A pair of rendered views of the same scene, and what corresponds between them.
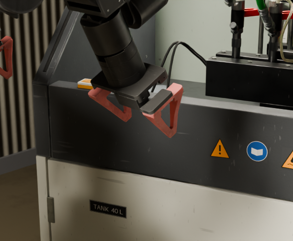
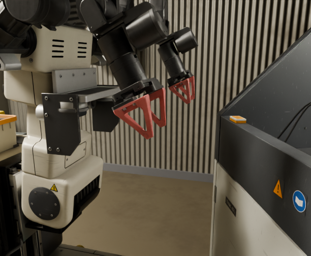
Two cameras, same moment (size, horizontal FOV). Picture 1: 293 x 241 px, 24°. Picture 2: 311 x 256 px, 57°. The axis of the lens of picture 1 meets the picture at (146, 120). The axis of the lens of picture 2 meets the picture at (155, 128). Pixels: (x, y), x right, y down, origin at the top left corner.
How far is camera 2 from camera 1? 87 cm
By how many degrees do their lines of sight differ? 57
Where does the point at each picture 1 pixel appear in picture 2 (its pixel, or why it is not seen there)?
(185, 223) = (257, 240)
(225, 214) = (276, 248)
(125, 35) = (115, 50)
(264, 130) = (305, 182)
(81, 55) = (261, 105)
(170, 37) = not seen: outside the picture
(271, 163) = (307, 219)
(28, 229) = not seen: outside the picture
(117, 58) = (112, 67)
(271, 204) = not seen: outside the picture
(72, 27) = (254, 85)
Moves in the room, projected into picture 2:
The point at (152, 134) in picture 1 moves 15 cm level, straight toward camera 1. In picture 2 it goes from (250, 161) to (203, 172)
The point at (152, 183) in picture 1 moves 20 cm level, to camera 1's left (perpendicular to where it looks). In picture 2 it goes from (246, 198) to (197, 172)
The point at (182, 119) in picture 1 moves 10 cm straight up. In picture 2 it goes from (262, 154) to (267, 111)
